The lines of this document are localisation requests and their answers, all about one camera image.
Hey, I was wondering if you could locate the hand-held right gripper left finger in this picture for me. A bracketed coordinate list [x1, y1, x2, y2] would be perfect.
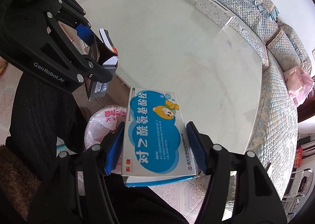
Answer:
[27, 121, 126, 224]

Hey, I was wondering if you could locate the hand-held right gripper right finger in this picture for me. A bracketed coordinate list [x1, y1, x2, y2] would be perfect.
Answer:
[186, 121, 288, 224]

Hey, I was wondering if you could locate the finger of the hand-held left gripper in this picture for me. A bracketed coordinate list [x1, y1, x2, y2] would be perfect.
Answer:
[44, 12, 114, 87]
[55, 0, 100, 47]

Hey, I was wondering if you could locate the dark box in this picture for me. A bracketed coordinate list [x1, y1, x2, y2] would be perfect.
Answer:
[85, 29, 119, 101]

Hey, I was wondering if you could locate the trash bin with plastic bag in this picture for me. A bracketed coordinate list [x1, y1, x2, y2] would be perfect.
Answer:
[84, 104, 128, 151]

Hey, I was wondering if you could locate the blue medicine box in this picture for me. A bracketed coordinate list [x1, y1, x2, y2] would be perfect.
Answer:
[121, 86, 200, 187]

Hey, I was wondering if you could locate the person's left leg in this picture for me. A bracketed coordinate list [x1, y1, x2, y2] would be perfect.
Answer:
[5, 72, 89, 190]

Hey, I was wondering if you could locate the person's leg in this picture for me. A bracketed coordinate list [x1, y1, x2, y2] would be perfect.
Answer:
[103, 177, 190, 224]
[5, 72, 89, 190]

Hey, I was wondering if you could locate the person's right leg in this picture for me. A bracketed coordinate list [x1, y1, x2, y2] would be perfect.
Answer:
[103, 177, 190, 224]

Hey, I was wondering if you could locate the patterned curved sofa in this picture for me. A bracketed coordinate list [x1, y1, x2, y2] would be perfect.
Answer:
[64, 0, 311, 205]

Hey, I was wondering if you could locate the white coffee table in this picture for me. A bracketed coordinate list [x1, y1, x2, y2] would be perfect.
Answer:
[60, 0, 264, 156]

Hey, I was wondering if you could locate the red hanging decoration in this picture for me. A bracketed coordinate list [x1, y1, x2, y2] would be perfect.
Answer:
[294, 148, 304, 167]

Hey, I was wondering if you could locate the brown fuzzy cushion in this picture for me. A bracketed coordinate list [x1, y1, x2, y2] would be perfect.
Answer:
[0, 145, 41, 215]

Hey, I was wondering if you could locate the metal rack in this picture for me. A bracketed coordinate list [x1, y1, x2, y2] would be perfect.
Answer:
[282, 167, 310, 215]

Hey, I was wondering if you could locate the pink plastic bag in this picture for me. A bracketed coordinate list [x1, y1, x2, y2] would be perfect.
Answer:
[283, 66, 315, 106]

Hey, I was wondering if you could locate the white patterned tissue box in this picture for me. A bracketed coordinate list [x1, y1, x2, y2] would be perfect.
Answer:
[194, 0, 237, 29]

